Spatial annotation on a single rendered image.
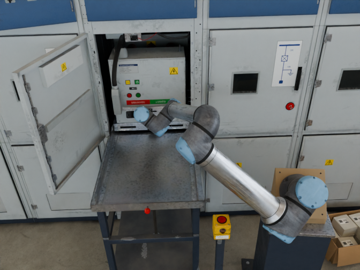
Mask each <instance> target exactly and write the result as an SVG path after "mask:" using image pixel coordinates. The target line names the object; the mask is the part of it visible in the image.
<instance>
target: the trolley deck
mask: <svg viewBox="0 0 360 270"><path fill-rule="evenodd" d="M182 135H183V134H163V135H162V136H161V137H158V136H157V135H155V134H154V135H137V136H118V137H117V142H116V147H115V151H114V156H113V159H112V164H111V168H110V173H109V178H108V183H107V187H106V192H105V195H104V200H103V204H102V205H95V198H94V193H95V189H96V186H97V183H98V179H99V174H100V171H101V167H102V162H103V159H104V155H105V152H106V148H107V144H108V140H109V136H108V139H107V143H106V147H105V150H104V154H103V158H102V162H101V165H100V170H99V173H98V176H97V180H96V184H95V188H94V192H93V195H92V200H91V203H90V206H91V210H92V212H117V211H144V210H145V208H147V206H148V208H149V209H150V210H161V209H189V208H204V195H203V186H202V181H201V173H200V165H197V164H196V163H195V164H196V174H197V184H198V195H199V201H192V198H191V185H190V172H189V162H188V161H187V160H186V159H185V158H184V157H183V156H182V155H181V154H180V153H179V151H178V150H177V149H176V143H177V142H178V140H179V138H180V137H181V136H182Z"/></svg>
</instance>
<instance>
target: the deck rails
mask: <svg viewBox="0 0 360 270"><path fill-rule="evenodd" d="M117 137H118V136H113V129H112V128H111V132H110V136H109V140H108V144H107V148H106V152H105V155H104V159H103V162H102V167H101V171H100V174H99V179H98V182H97V186H96V189H95V193H94V198H95V205H102V204H103V200H104V195H105V192H106V187H107V183H108V178H109V173H110V168H111V164H112V161H113V156H114V151H115V147H116V142H117ZM189 172H190V185H191V198H192V201H199V195H198V184H197V174H196V164H191V163H190V162H189ZM95 195H96V196H95Z"/></svg>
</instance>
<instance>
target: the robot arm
mask: <svg viewBox="0 0 360 270"><path fill-rule="evenodd" d="M126 117H127V118H135V120H136V121H138V122H140V123H141V124H142V125H144V126H145V127H147V128H148V129H149V130H150V131H152V132H153V133H154V134H155V135H157V136H158V137H161V136H162V135H163V134H164V133H165V132H166V131H167V130H168V129H169V128H170V126H169V124H170V123H171V122H172V121H173V119H174V118H178V119H181V120H184V121H187V122H190V123H192V124H191V125H190V126H189V127H188V129H187V130H186V131H185V132H184V134H183V135H182V136H181V137H180V138H179V140H178V142H177V143H176V149H177V150H178V151H179V153H180V154H181V155H182V156H183V157H184V158H185V159H186V160H187V161H188V162H190V163H191V164H195V163H196V164H197V165H200V166H201V167H202V168H203V169H205V170H206V171H207V172H208V173H209V174H211V175H212V176H213V177H214V178H216V179H217V180H218V181H219V182H220V183H222V184H223V185H224V186H225V187H226V188H228V189H229V190H230V191H231V192H233V193H234V194H235V195H236V196H238V197H239V198H240V199H242V200H243V201H244V202H245V203H246V204H248V205H249V206H250V207H251V208H253V209H254V210H255V211H256V212H257V213H259V214H260V215H261V220H262V222H263V223H264V224H263V226H262V227H263V228H264V229H266V230H267V231H269V232H270V233H272V234H273V235H274V236H276V237H277V238H279V239H281V240H282V241H284V242H285V243H288V244H290V243H291V242H292V241H293V240H294V239H295V238H296V236H297V235H298V233H299V232H300V231H301V230H302V228H303V227H304V225H305V224H306V223H307V221H308V219H309V218H310V217H311V215H312V214H313V212H314V211H315V210H316V208H319V207H321V206H322V205H324V204H325V203H326V201H327V199H328V189H327V186H326V184H325V183H324V182H323V181H322V180H321V179H319V178H317V177H314V176H305V175H302V174H292V175H289V176H287V177H286V178H285V179H284V180H283V181H282V182H281V184H280V188H279V194H280V197H275V196H274V195H272V194H271V193H270V192H269V191H268V190H267V189H265V188H264V187H263V186H262V185H261V184H260V183H258V182H257V181H256V180H255V179H254V178H253V177H251V176H250V175H249V174H248V173H247V172H245V171H244V170H243V169H242V168H241V167H240V166H238V165H237V164H236V163H235V162H234V161H233V160H231V159H230V158H229V157H227V156H226V155H225V154H224V153H223V152H222V151H220V150H219V149H218V148H217V147H216V146H215V145H214V144H213V143H212V142H211V141H212V140H213V139H214V137H215V136H216V134H217V132H218V130H219V127H220V115H219V113H218V111H217V110H216V109H215V108H214V107H212V106H210V105H206V104H203V105H201V106H199V107H197V106H192V105H188V104H182V103H180V102H179V101H178V100H176V99H174V98H171V99H170V100H169V101H168V103H167V104H166V105H165V106H164V107H163V109H162V110H161V111H160V113H159V114H158V115H157V116H156V115H154V114H153V111H152V109H148V108H146V107H144V106H140V107H138V108H136V109H135V111H127V112H126Z"/></svg>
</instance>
